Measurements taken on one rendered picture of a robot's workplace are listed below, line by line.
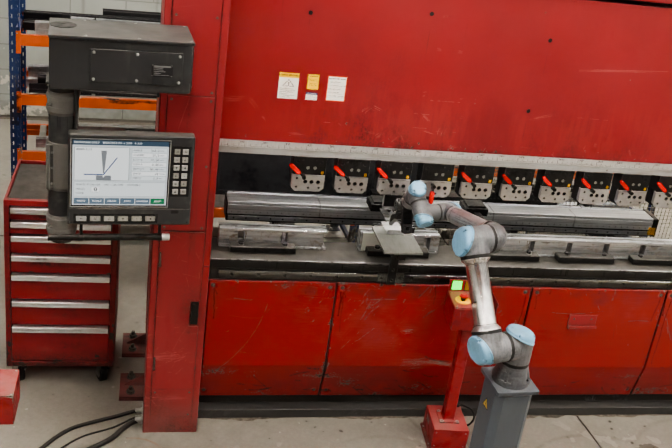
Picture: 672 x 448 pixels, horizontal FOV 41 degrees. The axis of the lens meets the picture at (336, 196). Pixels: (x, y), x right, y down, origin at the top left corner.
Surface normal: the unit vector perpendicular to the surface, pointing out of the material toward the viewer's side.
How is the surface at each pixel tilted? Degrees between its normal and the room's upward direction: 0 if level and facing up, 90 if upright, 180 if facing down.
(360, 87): 90
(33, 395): 0
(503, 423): 90
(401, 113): 90
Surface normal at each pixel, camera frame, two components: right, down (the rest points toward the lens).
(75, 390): 0.12, -0.91
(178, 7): 0.18, 0.40
